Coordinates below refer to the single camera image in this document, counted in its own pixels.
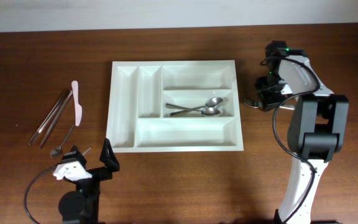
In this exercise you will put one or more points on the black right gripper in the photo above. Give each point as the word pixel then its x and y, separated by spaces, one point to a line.
pixel 268 99

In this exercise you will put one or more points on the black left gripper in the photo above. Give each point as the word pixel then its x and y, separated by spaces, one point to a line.
pixel 111 162

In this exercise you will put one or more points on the metal spoon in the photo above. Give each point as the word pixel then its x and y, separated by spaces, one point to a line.
pixel 214 102
pixel 204 111

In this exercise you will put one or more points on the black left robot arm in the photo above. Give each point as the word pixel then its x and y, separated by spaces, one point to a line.
pixel 82 204

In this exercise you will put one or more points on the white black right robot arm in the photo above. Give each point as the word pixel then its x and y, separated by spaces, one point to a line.
pixel 316 130

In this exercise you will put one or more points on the small metal teaspoon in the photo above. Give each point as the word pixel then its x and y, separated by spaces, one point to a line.
pixel 58 150

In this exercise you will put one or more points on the pink plastic knife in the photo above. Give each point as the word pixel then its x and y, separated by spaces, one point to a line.
pixel 78 107

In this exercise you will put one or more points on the metal tongs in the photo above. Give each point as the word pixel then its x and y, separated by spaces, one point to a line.
pixel 50 121

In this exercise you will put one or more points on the white cutlery tray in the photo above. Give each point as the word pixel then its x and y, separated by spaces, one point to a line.
pixel 138 120

